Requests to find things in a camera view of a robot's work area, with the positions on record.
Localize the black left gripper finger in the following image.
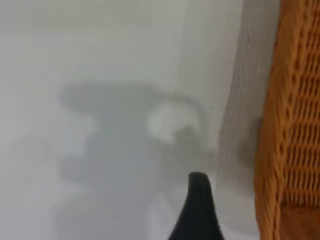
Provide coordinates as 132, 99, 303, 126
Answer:
166, 171, 223, 240

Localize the orange-brown wicker basket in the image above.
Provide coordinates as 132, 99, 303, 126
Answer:
253, 0, 320, 240

